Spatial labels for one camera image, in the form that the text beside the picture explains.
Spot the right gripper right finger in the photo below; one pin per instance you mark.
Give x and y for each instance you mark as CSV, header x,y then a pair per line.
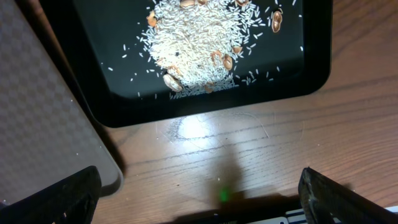
x,y
323,199

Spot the black waste tray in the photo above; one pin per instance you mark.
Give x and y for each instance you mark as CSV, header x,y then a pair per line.
x,y
122,85

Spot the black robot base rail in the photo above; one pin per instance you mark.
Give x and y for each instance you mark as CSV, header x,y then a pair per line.
x,y
254,216

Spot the dark brown serving tray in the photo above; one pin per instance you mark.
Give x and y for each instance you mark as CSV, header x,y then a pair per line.
x,y
45,134

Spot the rice and nutshell pile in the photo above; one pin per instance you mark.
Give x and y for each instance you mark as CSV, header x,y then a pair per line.
x,y
197,47

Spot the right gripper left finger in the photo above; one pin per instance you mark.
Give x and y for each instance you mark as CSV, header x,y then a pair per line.
x,y
71,200

